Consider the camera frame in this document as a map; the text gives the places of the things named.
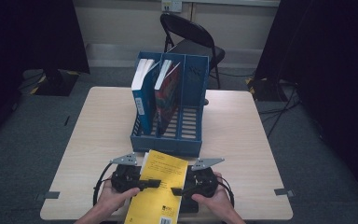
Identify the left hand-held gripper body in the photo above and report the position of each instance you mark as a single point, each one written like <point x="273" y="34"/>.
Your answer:
<point x="126" y="179"/>

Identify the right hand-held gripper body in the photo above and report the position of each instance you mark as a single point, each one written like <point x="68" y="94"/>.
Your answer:
<point x="203" y="182"/>

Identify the yellow book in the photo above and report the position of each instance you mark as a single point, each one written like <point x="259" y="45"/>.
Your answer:
<point x="158" y="199"/>

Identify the blue book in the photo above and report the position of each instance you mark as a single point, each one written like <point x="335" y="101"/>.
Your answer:
<point x="144" y="99"/>

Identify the blue plastic file rack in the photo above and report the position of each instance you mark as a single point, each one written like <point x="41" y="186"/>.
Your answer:
<point x="192" y="93"/>

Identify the red illustrated book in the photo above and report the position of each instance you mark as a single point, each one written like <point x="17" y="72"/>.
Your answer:
<point x="167" y="96"/>

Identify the person's right hand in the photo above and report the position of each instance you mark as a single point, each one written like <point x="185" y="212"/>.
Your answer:
<point x="219" y="200"/>

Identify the person's left hand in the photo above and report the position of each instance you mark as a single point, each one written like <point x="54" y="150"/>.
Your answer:
<point x="113" y="200"/>

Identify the grey tape piece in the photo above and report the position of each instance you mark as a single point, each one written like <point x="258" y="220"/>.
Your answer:
<point x="51" y="195"/>
<point x="282" y="192"/>

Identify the small black floor strip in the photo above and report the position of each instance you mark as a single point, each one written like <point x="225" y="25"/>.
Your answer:
<point x="66" y="120"/>

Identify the black stand base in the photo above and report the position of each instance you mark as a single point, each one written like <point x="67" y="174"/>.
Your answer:
<point x="265" y="90"/>
<point x="56" y="84"/>

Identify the black folding chair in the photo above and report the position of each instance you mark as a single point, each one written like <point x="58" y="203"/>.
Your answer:
<point x="192" y="32"/>

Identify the black curtain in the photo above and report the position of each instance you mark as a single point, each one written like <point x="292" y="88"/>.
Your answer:
<point x="332" y="62"/>
<point x="28" y="34"/>

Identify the white wall socket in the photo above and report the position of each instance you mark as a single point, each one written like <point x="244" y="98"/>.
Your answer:
<point x="171" y="5"/>

